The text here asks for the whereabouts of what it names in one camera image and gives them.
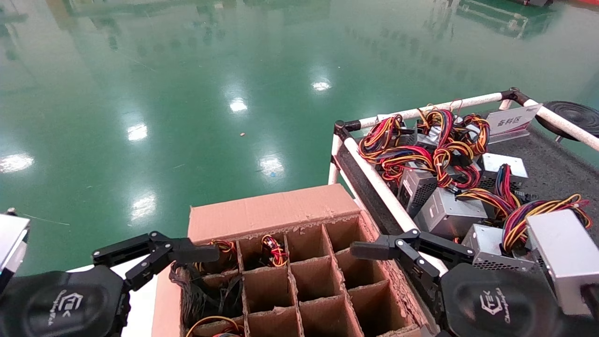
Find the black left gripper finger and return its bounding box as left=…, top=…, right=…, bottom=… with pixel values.
left=92, top=231, right=221, bottom=292

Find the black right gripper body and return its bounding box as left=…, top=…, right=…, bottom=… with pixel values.
left=439, top=262, right=569, bottom=337

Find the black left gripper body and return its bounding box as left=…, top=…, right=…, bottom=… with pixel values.
left=0, top=264, right=132, bottom=337

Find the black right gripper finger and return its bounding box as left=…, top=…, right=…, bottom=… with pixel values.
left=350, top=229, right=476, bottom=306

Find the power supply with red-yellow cables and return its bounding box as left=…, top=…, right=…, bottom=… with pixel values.
left=259, top=234, right=289, bottom=269

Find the brown cardboard box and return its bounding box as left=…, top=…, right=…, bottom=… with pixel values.
left=152, top=183, right=438, bottom=337

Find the grey power supply with fan grille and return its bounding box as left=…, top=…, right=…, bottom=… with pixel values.
left=461, top=224, right=536, bottom=273

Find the grey power supply barcode label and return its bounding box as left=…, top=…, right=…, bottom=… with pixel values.
left=398, top=167, right=438, bottom=217

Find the cardboard divider grid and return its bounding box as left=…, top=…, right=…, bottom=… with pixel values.
left=187, top=215, right=424, bottom=337

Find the grey power supply, centre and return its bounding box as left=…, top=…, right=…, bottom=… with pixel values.
left=414, top=187, right=487, bottom=240

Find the white cart leg pipe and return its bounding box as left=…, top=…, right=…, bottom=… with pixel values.
left=328, top=135, right=343, bottom=185

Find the black pipe corner connector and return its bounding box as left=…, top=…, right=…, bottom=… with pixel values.
left=500, top=87, right=532, bottom=107
left=334, top=120, right=362, bottom=141

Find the silver power supply shiny lid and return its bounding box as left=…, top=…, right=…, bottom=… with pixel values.
left=480, top=153, right=528, bottom=192

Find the white label sign stand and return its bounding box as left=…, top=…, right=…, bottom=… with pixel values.
left=486, top=103, right=543, bottom=144

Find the black round disc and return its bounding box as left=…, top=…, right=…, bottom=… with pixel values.
left=535, top=101, right=599, bottom=142

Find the black cable bundle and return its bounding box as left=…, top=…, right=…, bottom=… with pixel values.
left=169, top=262, right=245, bottom=328

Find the yellow cable loop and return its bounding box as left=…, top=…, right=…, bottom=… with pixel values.
left=186, top=315, right=245, bottom=337

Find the long white cart rail pipe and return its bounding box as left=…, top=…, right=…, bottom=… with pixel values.
left=344, top=138, right=450, bottom=277

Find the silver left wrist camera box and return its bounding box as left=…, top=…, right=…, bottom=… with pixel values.
left=0, top=213, right=31, bottom=286

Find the purple yellow cable bundle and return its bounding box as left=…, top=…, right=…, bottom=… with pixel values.
left=502, top=194, right=593, bottom=254

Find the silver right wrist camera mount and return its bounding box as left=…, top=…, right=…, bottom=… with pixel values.
left=525, top=209, right=599, bottom=318

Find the red yellow blue cable bundle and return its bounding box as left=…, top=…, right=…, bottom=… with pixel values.
left=416, top=108, right=491, bottom=191

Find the orange blue cable bundle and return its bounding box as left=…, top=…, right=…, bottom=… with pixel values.
left=456, top=164, right=521, bottom=218

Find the grey power supply under cables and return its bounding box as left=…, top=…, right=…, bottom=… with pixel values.
left=407, top=123, right=452, bottom=151

